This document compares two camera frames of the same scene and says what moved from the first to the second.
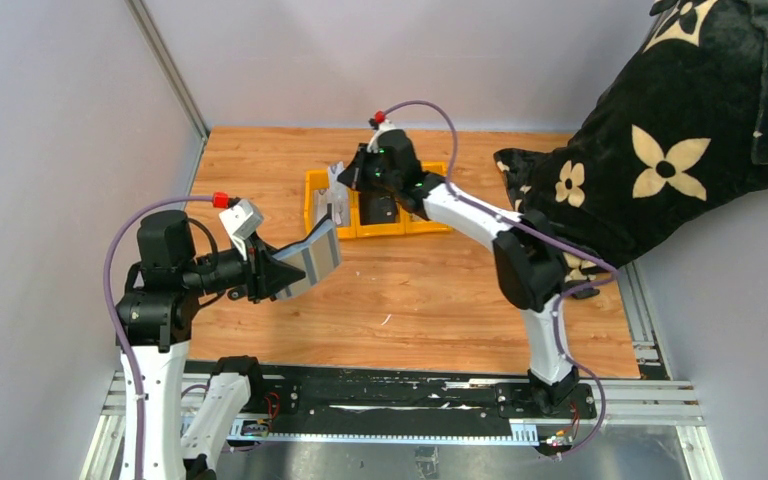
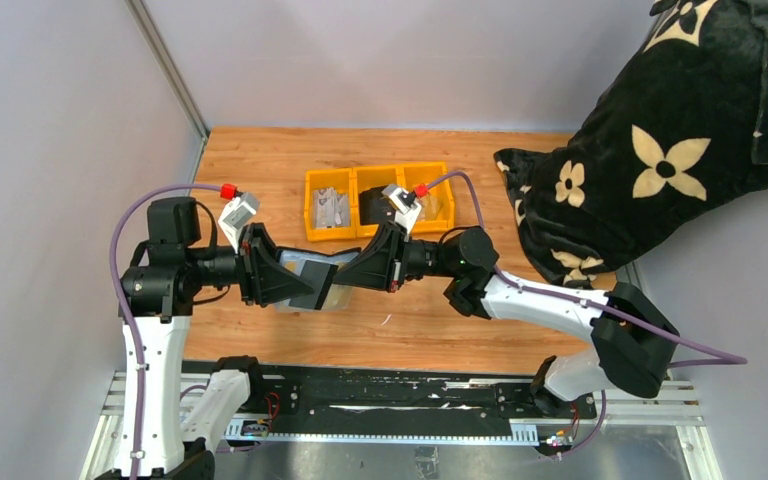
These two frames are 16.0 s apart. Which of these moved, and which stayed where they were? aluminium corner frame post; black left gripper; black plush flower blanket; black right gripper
Moved: black right gripper
Stayed: black left gripper; black plush flower blanket; aluminium corner frame post
